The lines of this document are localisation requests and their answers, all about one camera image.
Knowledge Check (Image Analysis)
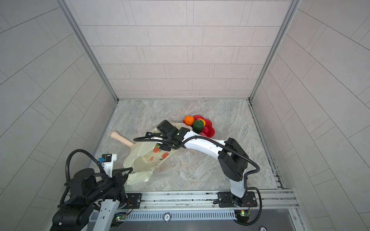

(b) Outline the beige rolling pin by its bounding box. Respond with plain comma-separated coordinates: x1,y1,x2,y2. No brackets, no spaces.
109,131,134,147

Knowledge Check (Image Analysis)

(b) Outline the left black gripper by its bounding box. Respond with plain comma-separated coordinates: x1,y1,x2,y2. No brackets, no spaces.
88,165,135,202

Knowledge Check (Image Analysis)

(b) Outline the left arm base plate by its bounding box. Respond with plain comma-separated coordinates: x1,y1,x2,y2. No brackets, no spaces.
122,193,142,210

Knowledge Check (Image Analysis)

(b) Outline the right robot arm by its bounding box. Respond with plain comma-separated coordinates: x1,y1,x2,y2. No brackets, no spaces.
145,120,248,199

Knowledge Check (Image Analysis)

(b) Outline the yellow red mango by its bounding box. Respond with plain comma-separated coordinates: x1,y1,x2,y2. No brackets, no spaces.
198,118,206,127

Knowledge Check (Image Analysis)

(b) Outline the aluminium mounting rail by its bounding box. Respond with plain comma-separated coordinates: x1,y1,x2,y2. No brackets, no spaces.
127,189,299,212

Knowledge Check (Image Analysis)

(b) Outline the green round fruit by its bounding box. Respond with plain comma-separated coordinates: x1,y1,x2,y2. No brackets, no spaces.
192,120,204,133

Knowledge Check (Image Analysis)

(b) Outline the right circuit board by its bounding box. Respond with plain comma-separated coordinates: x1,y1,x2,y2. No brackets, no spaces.
234,210,251,225

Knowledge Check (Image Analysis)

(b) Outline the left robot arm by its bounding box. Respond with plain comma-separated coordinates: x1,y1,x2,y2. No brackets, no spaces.
50,167,133,231

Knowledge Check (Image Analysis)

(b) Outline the circuit board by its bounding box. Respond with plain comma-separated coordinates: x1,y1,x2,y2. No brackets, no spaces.
234,210,251,225
113,213,127,222

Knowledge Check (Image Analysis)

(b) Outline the left circuit board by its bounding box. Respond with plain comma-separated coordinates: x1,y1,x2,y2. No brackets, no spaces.
113,213,127,222

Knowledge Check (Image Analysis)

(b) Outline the red flower-shaped plate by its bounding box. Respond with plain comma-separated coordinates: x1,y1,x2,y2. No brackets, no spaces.
190,115,215,138

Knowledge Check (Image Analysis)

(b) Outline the orange tangerine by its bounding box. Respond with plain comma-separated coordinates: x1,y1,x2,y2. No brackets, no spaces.
183,116,195,126

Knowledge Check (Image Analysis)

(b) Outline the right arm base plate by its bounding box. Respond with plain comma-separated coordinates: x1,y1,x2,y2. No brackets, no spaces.
214,192,257,208

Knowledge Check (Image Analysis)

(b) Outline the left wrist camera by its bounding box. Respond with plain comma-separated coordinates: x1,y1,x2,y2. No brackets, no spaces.
99,154,112,163

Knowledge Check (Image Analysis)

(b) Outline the cream plastic fruit bag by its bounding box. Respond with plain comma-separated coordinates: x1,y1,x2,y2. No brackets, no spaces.
123,141,178,185

